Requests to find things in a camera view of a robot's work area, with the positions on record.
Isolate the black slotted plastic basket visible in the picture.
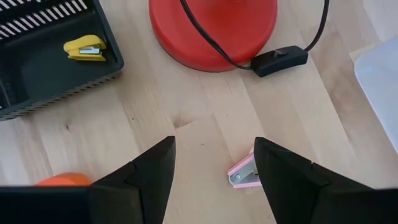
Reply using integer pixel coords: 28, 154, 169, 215
0, 0, 125, 122

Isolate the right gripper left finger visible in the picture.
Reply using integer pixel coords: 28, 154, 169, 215
89, 135, 177, 224

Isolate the black lamp cord with switch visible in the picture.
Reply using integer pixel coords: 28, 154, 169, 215
179, 0, 330, 78

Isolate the clear plastic container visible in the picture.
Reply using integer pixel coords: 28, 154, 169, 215
353, 36, 398, 156

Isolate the red desk lamp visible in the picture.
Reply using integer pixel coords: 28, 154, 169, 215
148, 0, 279, 73

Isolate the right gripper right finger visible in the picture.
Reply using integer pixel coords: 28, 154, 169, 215
252, 136, 374, 224

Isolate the yellow mini stapler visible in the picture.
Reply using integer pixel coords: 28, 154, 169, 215
63, 34, 108, 62

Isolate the orange tape roll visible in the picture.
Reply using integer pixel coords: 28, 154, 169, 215
34, 172, 93, 188

